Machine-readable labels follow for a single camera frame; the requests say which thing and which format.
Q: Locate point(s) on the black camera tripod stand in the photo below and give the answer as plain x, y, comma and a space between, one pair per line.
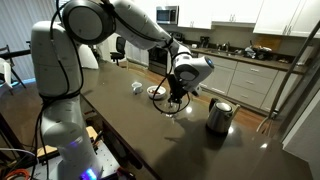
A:
9, 55

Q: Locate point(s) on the stainless steel microwave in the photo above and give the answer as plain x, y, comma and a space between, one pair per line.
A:
167, 14

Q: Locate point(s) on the stainless steel electric kettle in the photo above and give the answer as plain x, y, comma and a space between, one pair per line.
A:
220, 117

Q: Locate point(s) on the stainless steel refrigerator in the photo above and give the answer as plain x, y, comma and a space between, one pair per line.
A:
278, 123

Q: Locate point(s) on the black stove range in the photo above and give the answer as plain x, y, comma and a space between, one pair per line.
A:
159, 60

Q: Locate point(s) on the black office chair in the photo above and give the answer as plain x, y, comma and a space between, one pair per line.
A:
120, 50

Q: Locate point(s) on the white bowl with food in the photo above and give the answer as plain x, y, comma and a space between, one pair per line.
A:
155, 92

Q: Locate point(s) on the clear glass cup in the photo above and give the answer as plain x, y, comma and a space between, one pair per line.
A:
171, 109

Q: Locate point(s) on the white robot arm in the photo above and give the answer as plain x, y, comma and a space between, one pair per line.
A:
59, 74

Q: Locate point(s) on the kitchen sink faucet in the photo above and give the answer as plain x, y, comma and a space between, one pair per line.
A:
223, 47

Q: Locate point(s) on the black coffee maker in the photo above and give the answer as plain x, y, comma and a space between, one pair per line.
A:
204, 41

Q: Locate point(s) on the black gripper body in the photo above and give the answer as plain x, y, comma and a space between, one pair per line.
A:
176, 90

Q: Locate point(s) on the small white cup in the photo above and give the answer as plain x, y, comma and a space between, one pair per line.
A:
136, 87

